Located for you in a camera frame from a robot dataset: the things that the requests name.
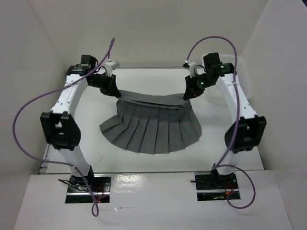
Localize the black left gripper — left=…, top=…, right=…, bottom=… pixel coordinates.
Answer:
left=88, top=72, right=120, bottom=97

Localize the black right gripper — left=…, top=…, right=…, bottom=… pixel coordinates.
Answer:
left=184, top=72, right=214, bottom=99

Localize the grey skirt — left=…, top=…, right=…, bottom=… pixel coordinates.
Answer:
left=99, top=91, right=202, bottom=154

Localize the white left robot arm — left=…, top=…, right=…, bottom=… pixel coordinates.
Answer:
left=40, top=55, right=121, bottom=192

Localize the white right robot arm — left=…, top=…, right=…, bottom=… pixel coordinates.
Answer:
left=183, top=53, right=267, bottom=188

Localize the white plastic mesh basket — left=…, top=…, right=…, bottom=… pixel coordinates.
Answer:
left=204, top=54, right=252, bottom=106

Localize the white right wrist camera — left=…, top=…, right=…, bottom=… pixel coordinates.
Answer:
left=182, top=60, right=197, bottom=78

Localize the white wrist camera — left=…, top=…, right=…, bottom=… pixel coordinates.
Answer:
left=182, top=60, right=197, bottom=78
left=103, top=60, right=120, bottom=76

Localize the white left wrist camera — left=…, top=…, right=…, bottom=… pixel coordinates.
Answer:
left=103, top=60, right=120, bottom=76

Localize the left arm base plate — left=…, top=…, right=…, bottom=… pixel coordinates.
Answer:
left=58, top=176, right=111, bottom=204

